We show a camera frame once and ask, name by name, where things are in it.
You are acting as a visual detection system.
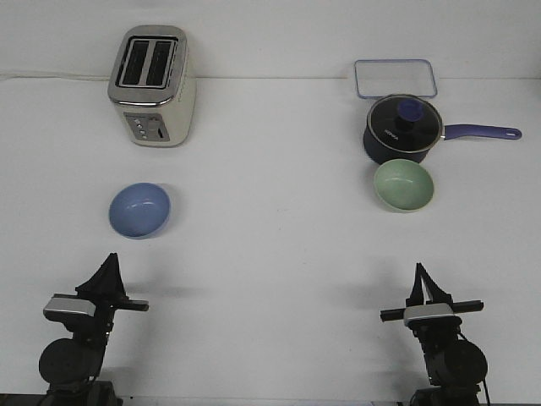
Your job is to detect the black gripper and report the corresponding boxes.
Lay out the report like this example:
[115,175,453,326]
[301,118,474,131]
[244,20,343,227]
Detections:
[380,262,484,351]
[52,253,149,343]

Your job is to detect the blue bowl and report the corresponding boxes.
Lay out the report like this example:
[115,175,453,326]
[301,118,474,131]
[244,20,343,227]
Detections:
[108,183,171,239]

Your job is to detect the clear container lid blue rim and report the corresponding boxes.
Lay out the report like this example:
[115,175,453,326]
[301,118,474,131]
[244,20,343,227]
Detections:
[353,58,438,99]

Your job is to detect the glass pot lid blue knob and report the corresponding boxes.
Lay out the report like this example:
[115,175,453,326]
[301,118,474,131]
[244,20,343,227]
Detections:
[367,94,443,152]

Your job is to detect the white toaster power cable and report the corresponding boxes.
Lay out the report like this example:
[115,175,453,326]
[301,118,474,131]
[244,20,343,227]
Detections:
[0,72,112,82]

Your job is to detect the dark blue saucepan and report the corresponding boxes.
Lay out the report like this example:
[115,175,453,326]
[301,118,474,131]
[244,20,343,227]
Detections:
[363,124,522,164]

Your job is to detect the green bowl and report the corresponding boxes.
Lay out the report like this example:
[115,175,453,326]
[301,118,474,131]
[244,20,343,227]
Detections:
[373,159,435,212]

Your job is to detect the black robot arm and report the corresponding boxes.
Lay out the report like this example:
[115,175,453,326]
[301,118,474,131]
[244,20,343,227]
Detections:
[380,262,489,405]
[39,253,149,406]

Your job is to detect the silver two-slot toaster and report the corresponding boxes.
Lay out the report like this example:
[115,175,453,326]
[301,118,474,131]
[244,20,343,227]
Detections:
[107,25,197,147]

